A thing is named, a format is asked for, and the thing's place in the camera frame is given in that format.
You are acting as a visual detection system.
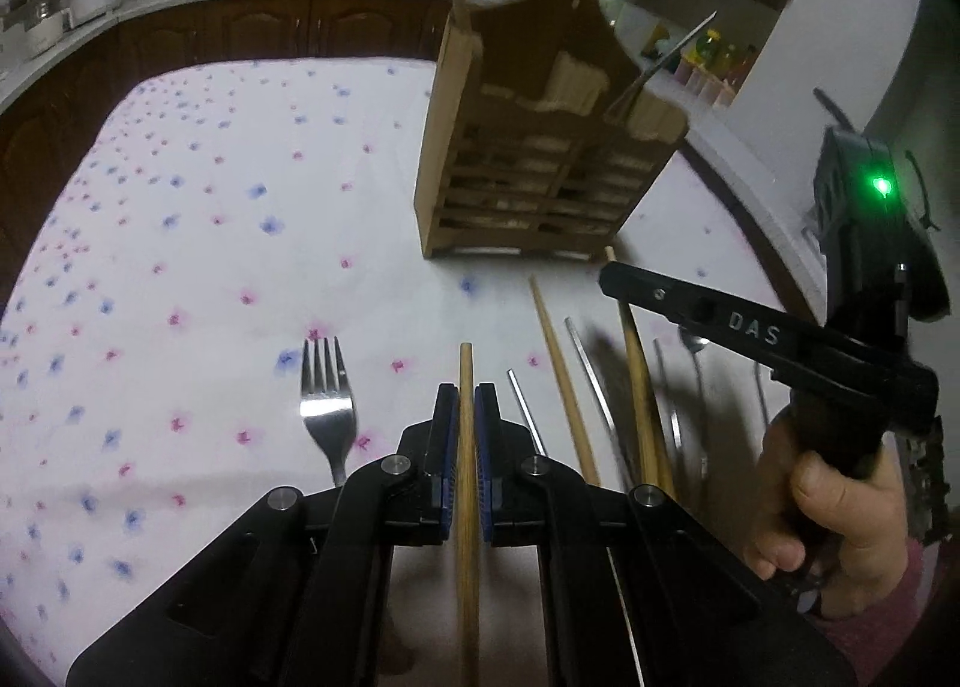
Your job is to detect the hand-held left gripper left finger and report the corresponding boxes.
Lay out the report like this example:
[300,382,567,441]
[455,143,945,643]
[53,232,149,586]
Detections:
[66,382,460,687]

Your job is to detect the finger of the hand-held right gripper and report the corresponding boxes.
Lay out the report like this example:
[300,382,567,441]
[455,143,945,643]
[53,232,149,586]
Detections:
[600,262,913,397]

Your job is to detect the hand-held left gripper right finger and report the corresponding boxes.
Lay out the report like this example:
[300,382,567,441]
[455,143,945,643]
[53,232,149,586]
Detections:
[475,385,860,687]

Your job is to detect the steel spoon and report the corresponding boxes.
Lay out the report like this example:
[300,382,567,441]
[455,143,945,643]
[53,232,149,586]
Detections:
[677,327,713,500]

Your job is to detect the wooden utensil holder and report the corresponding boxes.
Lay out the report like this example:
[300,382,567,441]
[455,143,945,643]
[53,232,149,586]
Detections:
[415,0,691,260]

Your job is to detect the person's right forearm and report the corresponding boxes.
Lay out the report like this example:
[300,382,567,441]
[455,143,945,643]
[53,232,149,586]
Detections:
[810,535,947,687]

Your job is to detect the person's right hand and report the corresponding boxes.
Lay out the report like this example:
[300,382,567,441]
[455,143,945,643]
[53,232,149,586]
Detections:
[742,409,923,620]

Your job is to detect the metal chopstick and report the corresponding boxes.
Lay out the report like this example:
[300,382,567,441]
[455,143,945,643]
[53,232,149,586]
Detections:
[508,370,547,455]
[564,317,631,478]
[652,338,685,478]

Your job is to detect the steel fork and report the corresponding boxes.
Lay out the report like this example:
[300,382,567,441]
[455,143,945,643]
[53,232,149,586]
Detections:
[300,336,359,487]

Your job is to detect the pink spice container set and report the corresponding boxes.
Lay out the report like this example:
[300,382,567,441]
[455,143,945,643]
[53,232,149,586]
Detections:
[677,63,737,108]

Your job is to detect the brown lower kitchen cabinets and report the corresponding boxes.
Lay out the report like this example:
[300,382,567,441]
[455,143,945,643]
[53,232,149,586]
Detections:
[0,0,458,298]

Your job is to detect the white kitchen countertop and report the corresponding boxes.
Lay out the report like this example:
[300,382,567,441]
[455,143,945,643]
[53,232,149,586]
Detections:
[0,0,826,305]

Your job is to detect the small white electric pot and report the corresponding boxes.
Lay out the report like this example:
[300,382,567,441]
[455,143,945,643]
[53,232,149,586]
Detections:
[27,0,72,52]

